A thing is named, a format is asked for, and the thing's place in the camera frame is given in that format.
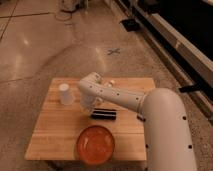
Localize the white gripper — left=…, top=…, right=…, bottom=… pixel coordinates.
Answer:
left=80, top=95, right=103, bottom=112

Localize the black whiteboard eraser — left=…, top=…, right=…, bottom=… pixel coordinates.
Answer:
left=91, top=110, right=117, bottom=120

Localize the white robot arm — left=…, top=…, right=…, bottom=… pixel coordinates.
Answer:
left=78, top=72, right=198, bottom=171

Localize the white paper cup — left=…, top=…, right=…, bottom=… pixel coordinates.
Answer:
left=59, top=83, right=74, bottom=105

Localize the wooden table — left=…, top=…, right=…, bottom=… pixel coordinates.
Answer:
left=25, top=78, right=146, bottom=161

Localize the orange plastic bowl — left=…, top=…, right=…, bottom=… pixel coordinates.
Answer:
left=76, top=125, right=115, bottom=165

